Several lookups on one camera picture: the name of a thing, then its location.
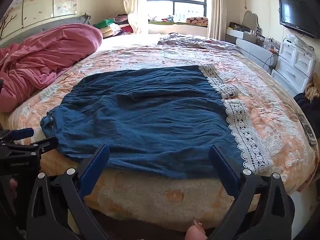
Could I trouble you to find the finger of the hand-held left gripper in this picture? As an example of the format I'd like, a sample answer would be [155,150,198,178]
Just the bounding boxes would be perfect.
[0,137,59,157]
[0,127,35,143]

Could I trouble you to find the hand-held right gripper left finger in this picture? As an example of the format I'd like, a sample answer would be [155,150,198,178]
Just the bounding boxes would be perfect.
[26,144,110,240]

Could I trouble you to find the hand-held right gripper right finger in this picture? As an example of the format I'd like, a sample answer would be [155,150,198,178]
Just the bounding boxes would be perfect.
[209,145,295,240]

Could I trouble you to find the blue dress with white lace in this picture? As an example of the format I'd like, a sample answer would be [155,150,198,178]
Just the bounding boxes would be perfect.
[40,64,274,180]

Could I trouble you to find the person's right hand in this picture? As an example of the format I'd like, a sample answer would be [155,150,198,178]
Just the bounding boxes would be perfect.
[185,219,208,240]

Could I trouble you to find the peach printed blanket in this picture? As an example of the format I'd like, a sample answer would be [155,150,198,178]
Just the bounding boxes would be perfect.
[0,34,317,233]

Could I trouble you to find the pink duvet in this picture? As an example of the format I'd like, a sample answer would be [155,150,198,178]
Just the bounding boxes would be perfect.
[0,23,103,113]

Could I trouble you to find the remote control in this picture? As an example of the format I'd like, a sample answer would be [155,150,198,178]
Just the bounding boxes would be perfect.
[296,112,317,146]

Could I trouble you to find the dark clothing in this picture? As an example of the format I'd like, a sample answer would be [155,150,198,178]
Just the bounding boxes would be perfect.
[294,92,320,138]

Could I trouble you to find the grey padded headboard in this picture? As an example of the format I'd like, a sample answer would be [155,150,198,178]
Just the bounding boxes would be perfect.
[0,12,92,48]

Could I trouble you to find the yellowish knitted cloth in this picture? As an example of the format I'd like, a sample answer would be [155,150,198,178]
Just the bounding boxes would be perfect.
[305,74,320,101]

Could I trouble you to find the grey dressing table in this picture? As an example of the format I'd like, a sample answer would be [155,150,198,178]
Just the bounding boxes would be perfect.
[225,27,279,74]

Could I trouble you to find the white drawer cabinet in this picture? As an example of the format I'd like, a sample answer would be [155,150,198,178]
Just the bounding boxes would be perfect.
[271,39,315,98]

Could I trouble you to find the pile of folded clothes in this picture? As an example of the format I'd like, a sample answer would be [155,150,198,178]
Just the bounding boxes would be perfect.
[94,15,134,39]

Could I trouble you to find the arched mirror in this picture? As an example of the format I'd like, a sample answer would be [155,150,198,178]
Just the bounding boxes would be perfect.
[242,10,260,32]

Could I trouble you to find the orange patterned quilt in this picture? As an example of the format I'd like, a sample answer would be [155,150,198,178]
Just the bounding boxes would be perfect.
[186,16,208,26]

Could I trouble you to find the clothes on window sill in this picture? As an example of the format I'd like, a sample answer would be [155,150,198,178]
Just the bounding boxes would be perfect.
[149,15,187,23]

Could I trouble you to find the cream curtain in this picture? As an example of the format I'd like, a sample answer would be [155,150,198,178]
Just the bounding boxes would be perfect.
[123,0,149,34]
[207,0,228,40]

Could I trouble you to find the window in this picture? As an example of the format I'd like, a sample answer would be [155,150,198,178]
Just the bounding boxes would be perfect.
[146,0,208,23]

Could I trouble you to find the black flat television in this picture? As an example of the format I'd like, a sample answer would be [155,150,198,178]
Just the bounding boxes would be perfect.
[279,0,320,39]

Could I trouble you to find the black cable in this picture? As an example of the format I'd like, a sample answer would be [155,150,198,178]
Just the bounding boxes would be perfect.
[262,51,279,69]

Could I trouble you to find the painted wall panel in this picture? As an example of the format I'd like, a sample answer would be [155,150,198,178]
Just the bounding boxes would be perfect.
[0,0,78,40]

